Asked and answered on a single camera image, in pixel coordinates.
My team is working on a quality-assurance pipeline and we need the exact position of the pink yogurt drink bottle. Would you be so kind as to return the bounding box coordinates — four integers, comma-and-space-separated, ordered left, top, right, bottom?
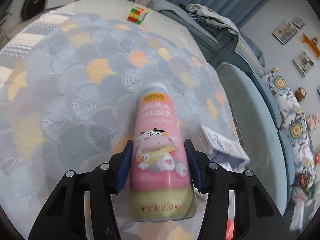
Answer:
129, 82, 196, 222

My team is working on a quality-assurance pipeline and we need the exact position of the small dark framed picture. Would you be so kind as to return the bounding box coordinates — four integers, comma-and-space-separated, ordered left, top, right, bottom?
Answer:
292, 17, 305, 29

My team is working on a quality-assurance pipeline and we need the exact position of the folded grey blanket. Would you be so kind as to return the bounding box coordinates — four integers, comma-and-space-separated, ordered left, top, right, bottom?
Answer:
186, 3, 240, 35

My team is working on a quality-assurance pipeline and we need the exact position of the pink plush toy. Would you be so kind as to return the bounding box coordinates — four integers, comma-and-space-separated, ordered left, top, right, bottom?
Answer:
306, 114, 320, 131

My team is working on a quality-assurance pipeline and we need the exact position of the grey scallop pattern tablecloth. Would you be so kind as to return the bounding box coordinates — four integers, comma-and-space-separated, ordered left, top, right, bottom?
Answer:
1, 13, 238, 237

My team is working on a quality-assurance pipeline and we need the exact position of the colourful puzzle cube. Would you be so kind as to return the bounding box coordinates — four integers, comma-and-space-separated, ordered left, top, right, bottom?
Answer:
127, 7, 149, 25

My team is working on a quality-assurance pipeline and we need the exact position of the teal blue sofa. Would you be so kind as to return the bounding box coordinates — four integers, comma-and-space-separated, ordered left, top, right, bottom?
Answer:
149, 0, 316, 215

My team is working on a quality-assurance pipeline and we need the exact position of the brown monkey plush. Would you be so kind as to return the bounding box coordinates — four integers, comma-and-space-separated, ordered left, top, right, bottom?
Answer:
295, 87, 306, 102

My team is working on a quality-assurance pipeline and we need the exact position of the black guitar bag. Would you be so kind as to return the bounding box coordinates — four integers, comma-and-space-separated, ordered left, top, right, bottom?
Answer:
21, 0, 45, 21

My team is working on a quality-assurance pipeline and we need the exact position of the blue white milk carton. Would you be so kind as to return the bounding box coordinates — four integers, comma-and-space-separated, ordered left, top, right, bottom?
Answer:
191, 125, 250, 173

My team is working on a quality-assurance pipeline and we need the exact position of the floral long cushion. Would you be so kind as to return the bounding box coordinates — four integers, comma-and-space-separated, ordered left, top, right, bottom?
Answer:
262, 68, 316, 177

